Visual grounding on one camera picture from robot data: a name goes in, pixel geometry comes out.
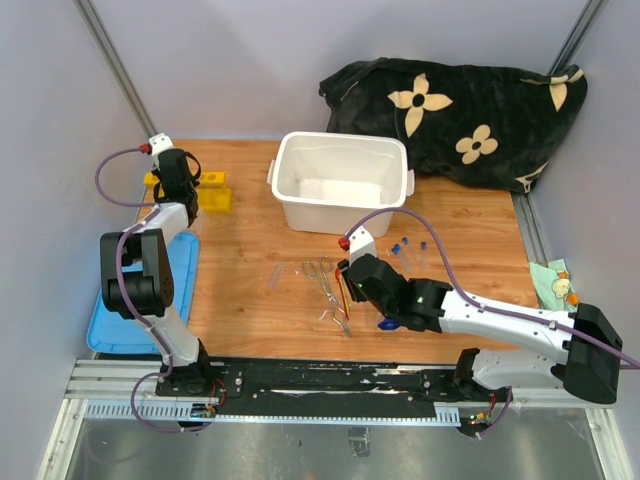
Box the clear test tube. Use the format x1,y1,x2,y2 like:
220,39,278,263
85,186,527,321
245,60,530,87
192,210,206,236
267,262,284,290

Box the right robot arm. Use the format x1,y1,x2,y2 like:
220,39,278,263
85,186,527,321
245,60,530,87
338,254,622,405

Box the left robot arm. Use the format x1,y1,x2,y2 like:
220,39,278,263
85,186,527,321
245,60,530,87
100,141,214,396

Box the yellow test tube rack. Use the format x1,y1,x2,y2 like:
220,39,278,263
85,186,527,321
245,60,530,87
143,171,232,220

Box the white plastic bin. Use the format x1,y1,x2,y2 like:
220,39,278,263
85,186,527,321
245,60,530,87
267,131,415,235

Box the metal crucible tongs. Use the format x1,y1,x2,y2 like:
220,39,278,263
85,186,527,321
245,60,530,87
302,255,351,337

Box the blue plastic tray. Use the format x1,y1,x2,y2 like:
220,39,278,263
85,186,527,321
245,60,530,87
86,232,200,355

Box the red yellow green spatula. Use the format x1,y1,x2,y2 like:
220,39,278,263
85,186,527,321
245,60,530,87
334,267,350,321

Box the blue capped test tube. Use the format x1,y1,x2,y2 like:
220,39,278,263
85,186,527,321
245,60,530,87
419,241,428,270
392,244,412,272
401,236,418,267

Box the graduated cylinder blue base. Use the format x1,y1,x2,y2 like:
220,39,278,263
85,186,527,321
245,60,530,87
376,316,401,331

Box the black floral blanket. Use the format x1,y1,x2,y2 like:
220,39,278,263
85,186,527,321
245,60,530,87
319,57,588,194

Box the green printed cloth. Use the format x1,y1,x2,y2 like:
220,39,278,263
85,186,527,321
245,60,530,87
529,259,579,312

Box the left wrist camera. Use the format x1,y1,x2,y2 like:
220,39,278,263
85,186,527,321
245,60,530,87
138,133,175,157

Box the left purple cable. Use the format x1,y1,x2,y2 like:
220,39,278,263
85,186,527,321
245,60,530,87
94,145,216,434

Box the purple cable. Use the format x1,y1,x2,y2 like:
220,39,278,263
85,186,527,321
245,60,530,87
94,145,216,434
344,207,640,441

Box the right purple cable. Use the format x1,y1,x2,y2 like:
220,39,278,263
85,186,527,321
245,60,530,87
344,207,640,441

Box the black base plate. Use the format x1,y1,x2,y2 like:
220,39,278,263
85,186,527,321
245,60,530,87
155,357,505,422

